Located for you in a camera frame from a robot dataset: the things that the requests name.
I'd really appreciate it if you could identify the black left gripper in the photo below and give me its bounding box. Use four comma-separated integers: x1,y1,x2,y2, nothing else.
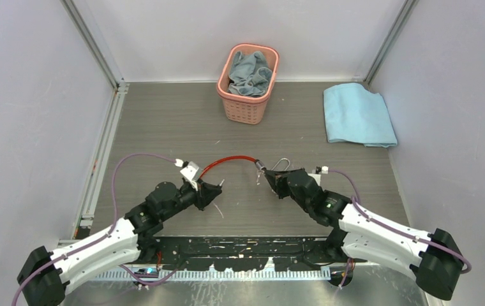
160,177,220,221

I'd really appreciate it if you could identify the brass padlock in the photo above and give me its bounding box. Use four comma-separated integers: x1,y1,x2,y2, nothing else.
271,157,291,171

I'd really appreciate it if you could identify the red cable lock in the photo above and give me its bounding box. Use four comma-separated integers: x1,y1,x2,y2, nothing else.
199,155,267,180

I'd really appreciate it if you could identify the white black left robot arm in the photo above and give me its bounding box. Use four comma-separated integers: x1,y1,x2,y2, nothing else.
12,179,222,305

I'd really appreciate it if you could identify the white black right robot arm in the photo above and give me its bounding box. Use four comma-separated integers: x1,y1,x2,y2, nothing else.
261,168,472,300

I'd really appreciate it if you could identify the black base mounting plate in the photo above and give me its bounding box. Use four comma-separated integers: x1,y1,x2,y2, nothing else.
130,237,347,272

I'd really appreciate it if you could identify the pink plastic basket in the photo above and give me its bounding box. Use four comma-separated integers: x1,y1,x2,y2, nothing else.
216,43,280,124

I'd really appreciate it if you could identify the light blue folded towel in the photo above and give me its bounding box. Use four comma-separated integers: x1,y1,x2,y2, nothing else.
323,83,398,148

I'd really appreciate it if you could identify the grey cloth in basket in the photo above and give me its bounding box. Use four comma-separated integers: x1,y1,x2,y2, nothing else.
228,51,272,98

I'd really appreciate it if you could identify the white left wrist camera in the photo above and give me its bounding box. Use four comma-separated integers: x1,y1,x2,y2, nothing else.
174,159,203,191

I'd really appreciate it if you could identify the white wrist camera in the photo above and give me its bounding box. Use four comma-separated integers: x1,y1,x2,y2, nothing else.
174,159,203,191
308,166,329,186

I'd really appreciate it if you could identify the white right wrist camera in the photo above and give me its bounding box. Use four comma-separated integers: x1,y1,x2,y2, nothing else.
308,166,329,186

